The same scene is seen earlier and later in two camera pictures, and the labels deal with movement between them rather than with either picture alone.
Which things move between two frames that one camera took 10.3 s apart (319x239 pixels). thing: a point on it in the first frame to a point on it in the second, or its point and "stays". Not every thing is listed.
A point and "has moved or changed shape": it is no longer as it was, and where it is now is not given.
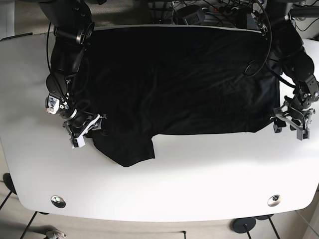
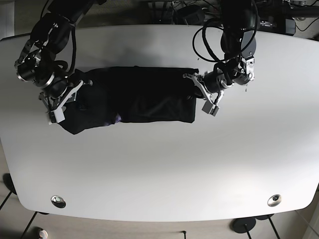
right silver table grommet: (273, 200) stays
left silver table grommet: (58, 201) stays
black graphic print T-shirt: (149, 81) has moved or changed shape
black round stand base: (241, 225) stays
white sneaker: (55, 234) to (43, 234)
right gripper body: (298, 119) to (210, 107)
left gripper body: (77, 131) to (54, 106)
